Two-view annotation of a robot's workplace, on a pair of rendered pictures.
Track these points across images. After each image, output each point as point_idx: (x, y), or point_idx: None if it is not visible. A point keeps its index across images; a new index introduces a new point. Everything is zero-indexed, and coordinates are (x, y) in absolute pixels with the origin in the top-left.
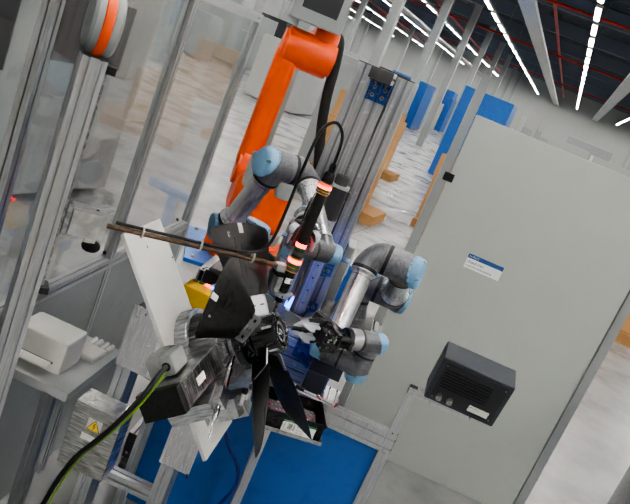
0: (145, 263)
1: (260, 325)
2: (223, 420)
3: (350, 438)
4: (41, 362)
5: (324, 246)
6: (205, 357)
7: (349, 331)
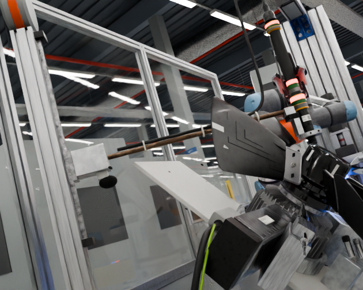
0: (171, 179)
1: (304, 159)
2: (348, 285)
3: None
4: None
5: (332, 106)
6: (264, 207)
7: None
